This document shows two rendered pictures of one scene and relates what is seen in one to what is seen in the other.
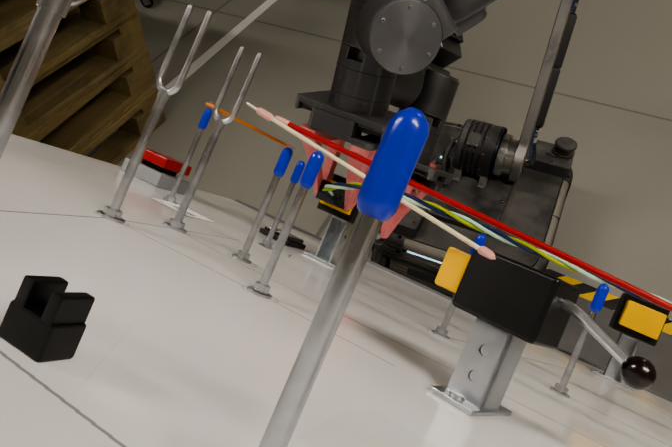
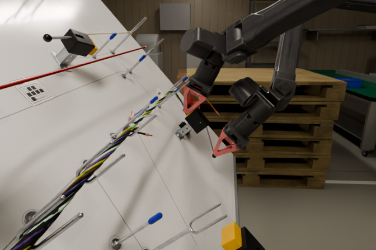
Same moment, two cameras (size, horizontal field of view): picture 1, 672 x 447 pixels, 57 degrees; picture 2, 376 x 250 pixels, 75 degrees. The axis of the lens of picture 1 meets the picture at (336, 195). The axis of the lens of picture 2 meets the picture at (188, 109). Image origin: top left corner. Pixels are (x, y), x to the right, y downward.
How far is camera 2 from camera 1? 0.69 m
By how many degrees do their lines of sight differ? 63
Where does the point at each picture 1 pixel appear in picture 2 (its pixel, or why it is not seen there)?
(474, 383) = (61, 54)
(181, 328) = (50, 17)
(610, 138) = not seen: outside the picture
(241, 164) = (337, 223)
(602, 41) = not seen: outside the picture
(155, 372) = (28, 0)
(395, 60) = (183, 46)
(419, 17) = (191, 34)
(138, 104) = (312, 173)
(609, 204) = not seen: outside the picture
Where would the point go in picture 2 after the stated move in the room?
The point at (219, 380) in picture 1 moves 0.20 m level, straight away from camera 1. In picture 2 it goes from (31, 7) to (117, 13)
